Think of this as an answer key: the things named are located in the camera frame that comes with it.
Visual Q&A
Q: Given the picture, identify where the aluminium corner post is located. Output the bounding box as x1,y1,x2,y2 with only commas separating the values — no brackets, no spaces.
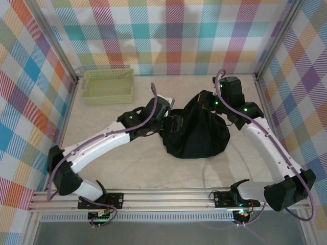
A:
253,0,307,81
24,0,80,84

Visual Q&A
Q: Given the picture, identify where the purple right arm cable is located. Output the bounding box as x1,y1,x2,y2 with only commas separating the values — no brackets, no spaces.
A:
214,69,317,228

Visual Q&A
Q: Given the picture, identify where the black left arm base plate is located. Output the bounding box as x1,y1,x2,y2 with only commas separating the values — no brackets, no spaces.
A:
77,192,125,210

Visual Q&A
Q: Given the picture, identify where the aluminium table side rail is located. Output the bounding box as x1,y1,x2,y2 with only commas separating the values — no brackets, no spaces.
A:
252,73,291,172
43,76,80,192

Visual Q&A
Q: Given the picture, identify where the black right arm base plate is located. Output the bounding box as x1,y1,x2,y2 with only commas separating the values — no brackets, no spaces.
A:
213,190,262,209

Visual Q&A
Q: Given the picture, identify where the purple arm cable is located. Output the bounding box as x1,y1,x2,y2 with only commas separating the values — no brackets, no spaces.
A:
214,69,317,228
46,82,158,228

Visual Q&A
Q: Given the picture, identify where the green plastic basket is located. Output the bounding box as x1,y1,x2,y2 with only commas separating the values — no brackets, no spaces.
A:
80,68,135,106

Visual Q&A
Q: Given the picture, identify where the aluminium frame leg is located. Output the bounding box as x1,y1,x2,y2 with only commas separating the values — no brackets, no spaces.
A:
21,211,43,245
297,208,321,245

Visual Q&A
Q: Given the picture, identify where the grey metal base panel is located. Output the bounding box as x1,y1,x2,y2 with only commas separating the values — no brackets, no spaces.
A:
33,221,307,245

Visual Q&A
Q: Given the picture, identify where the black t-shirt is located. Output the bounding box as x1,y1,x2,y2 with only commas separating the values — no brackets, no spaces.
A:
157,89,231,159

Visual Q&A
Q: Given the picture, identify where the slotted grey cable duct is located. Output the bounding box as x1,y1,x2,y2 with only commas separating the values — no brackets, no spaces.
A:
40,213,235,223

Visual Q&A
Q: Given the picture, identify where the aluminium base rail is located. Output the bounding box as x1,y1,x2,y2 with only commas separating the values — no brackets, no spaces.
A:
27,187,310,213

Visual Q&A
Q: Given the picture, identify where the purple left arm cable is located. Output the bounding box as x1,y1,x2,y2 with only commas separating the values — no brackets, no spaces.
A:
46,82,158,228

